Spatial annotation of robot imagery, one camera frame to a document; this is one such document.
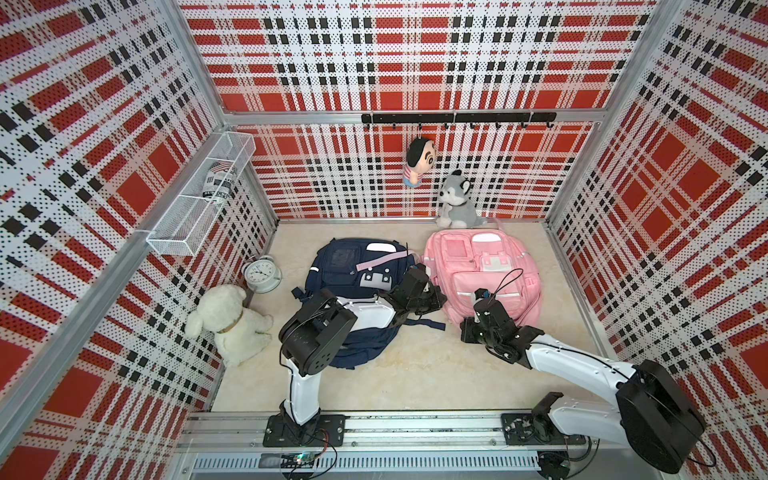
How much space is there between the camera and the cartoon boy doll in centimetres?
92

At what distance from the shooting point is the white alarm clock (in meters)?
1.01

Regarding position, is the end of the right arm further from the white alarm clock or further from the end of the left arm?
the white alarm clock

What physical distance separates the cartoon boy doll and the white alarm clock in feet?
1.87
